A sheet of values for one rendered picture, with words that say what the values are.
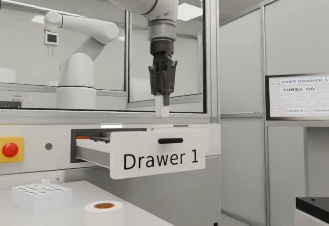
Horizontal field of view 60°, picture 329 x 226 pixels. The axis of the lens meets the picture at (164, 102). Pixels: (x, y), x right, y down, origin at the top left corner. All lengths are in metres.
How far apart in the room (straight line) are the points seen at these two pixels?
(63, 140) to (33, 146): 0.09
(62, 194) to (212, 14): 1.05
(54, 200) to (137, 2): 0.54
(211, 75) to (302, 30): 1.34
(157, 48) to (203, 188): 0.70
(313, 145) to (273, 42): 1.39
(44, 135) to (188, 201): 0.65
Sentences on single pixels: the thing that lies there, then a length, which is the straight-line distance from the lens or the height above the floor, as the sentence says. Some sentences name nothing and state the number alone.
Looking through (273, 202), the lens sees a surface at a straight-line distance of 2.75.
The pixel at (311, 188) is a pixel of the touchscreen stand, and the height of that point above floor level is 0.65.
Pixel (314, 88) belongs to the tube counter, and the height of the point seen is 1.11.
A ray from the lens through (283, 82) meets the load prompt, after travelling 1.57.
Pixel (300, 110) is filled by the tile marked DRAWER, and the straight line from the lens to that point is 1.44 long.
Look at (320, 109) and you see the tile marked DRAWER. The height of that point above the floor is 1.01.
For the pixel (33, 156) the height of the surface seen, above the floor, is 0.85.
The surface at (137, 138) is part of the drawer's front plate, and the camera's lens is 0.71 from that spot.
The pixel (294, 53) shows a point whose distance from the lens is 2.57.
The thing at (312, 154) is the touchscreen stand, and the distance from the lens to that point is 1.52.
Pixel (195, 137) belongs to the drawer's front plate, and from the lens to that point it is 0.82.
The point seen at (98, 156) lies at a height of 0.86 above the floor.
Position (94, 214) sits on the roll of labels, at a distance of 0.54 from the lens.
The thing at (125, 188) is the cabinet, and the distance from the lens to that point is 1.10.
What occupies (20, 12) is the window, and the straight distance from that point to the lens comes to 1.05.
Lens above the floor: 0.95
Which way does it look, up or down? 4 degrees up
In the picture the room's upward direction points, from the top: straight up
